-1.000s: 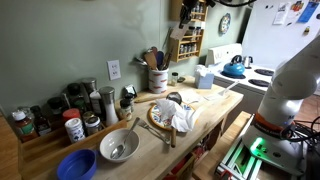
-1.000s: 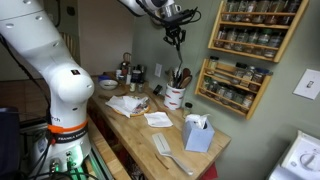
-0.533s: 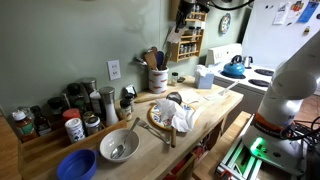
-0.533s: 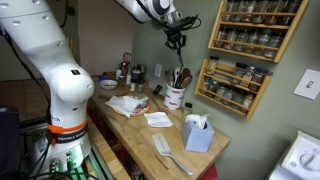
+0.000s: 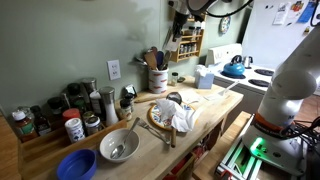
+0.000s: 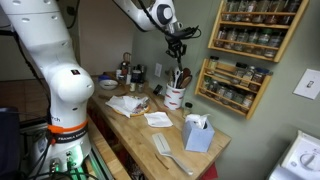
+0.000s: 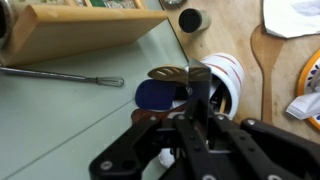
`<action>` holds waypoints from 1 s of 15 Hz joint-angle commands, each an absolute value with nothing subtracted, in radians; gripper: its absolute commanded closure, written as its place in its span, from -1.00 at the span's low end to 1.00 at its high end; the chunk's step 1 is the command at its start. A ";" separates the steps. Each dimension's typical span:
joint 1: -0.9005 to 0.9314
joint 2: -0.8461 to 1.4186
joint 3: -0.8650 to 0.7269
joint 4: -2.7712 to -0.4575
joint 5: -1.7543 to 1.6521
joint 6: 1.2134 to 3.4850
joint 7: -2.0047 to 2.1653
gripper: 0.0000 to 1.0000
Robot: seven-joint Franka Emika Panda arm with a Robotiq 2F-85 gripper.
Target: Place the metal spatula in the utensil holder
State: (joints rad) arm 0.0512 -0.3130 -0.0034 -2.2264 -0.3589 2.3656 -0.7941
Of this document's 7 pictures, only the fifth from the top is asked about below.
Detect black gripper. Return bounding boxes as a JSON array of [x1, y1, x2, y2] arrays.
[[171, 10, 192, 41]]

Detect dark blue spatula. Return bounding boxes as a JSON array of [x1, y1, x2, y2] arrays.
[[155, 50, 165, 70]]

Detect light wooden spatula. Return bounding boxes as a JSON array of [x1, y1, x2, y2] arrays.
[[143, 49, 159, 71]]

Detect shiny metal utensil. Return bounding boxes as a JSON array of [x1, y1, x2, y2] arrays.
[[132, 56, 148, 67]]

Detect white ceramic utensil holder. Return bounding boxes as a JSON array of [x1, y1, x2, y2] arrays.
[[148, 67, 170, 95]]

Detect white plastic slotted spatula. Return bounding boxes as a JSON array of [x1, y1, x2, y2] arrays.
[[203, 80, 241, 102]]

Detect short wooden spice rack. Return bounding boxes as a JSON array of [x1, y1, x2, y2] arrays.
[[167, 27, 205, 64]]

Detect brown wooden spoon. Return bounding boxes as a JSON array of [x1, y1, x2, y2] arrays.
[[161, 50, 173, 71]]

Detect small glass spice jar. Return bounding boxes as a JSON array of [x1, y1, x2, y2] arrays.
[[170, 72, 180, 87]]

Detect white box on counter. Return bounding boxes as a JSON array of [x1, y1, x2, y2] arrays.
[[194, 64, 216, 90]]

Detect folded white napkin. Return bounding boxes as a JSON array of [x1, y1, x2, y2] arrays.
[[179, 89, 203, 105]]

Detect small dark mesh strainer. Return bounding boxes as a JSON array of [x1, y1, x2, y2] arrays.
[[165, 91, 184, 105]]

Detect blue tea kettle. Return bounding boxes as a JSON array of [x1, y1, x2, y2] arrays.
[[221, 54, 247, 80]]

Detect wooden rolling pin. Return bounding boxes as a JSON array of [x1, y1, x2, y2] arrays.
[[133, 93, 168, 104]]

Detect small steel pot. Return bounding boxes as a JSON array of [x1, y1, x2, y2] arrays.
[[242, 55, 255, 70]]

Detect small black silver gadget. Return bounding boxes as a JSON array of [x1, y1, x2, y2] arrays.
[[124, 84, 138, 100]]

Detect white kitchen stove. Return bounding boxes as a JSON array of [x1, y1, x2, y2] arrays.
[[204, 43, 278, 116]]

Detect black lid spice jar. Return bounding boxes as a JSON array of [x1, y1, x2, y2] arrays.
[[119, 99, 134, 122], [123, 92, 136, 113]]

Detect crumpled white paper towel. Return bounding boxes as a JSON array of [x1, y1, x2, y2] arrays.
[[154, 98, 203, 134]]

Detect patterned ceramic plate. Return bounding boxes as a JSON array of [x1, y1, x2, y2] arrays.
[[148, 102, 196, 131]]

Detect white refrigerator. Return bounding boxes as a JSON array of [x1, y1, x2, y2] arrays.
[[241, 0, 320, 69]]

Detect metal fork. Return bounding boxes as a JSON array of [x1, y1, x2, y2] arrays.
[[137, 119, 171, 146]]

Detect white paper note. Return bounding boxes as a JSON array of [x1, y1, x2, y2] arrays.
[[272, 2, 290, 26]]

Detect steel canister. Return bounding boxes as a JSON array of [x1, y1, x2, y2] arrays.
[[80, 77, 98, 101]]

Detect white ceramic bowl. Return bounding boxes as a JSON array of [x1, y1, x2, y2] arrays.
[[99, 128, 141, 164]]

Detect wooden robot stand platform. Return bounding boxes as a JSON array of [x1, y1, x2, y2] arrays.
[[192, 111, 252, 180]]

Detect red fridge magnet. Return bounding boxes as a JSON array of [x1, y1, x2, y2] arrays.
[[290, 0, 305, 13]]

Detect dark lid glass jar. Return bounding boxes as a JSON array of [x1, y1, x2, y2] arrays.
[[83, 115, 103, 136]]

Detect blue paper note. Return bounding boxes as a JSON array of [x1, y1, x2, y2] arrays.
[[297, 1, 316, 25]]

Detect metal spoon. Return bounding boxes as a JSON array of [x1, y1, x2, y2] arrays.
[[109, 117, 141, 160]]

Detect red lid jar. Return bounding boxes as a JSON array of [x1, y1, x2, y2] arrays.
[[62, 108, 82, 123]]

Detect white blue printed shaker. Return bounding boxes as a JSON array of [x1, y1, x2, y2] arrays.
[[64, 117, 87, 144]]

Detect tall black lid jar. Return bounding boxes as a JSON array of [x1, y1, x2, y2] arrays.
[[46, 96, 67, 130]]

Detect dark sauce bottle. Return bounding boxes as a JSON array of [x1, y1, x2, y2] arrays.
[[29, 105, 52, 137]]

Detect blue plastic bowl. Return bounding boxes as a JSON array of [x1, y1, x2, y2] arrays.
[[56, 148, 98, 180]]

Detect white cap sauce bottle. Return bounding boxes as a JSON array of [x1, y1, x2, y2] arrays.
[[11, 110, 38, 143]]

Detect decorative wall plate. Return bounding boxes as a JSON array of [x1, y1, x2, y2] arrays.
[[218, 15, 232, 35]]

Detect black corrugated cable conduit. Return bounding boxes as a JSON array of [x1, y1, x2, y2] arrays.
[[204, 0, 320, 29]]

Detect white wall outlet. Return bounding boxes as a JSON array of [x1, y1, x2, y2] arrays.
[[106, 59, 122, 82]]

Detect wooden handled knife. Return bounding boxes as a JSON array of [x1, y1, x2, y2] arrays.
[[170, 127, 177, 149]]

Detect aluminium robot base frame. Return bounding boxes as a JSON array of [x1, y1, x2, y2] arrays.
[[215, 135, 301, 180]]

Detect black base cables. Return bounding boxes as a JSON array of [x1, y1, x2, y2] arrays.
[[281, 116, 320, 149]]

